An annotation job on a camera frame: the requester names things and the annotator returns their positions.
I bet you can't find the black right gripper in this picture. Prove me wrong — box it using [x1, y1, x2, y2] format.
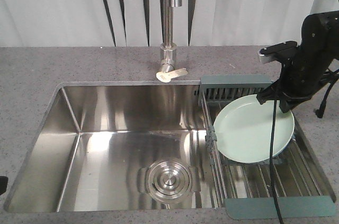
[256, 11, 338, 113]

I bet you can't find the light green round plate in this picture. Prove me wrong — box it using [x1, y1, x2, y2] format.
[213, 94, 296, 164]

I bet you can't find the brass faucet handle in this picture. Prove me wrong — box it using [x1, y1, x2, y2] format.
[156, 68, 189, 83]

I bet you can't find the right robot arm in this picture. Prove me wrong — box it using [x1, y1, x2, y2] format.
[257, 11, 338, 113]

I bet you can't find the grey-green dish drying rack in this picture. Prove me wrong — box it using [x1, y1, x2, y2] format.
[199, 75, 336, 220]

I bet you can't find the round steel sink drain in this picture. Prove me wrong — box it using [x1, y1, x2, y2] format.
[137, 158, 201, 204]

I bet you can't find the chrome faucet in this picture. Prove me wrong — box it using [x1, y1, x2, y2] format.
[159, 0, 182, 73]

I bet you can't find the stainless steel sink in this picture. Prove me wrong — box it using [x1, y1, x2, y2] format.
[5, 82, 224, 213]

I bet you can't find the white pleated curtain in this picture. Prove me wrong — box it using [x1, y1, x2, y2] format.
[1, 0, 338, 47]

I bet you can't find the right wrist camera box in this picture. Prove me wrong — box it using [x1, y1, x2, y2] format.
[258, 41, 297, 64]

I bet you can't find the long black cable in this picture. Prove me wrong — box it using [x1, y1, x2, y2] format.
[269, 75, 286, 224]

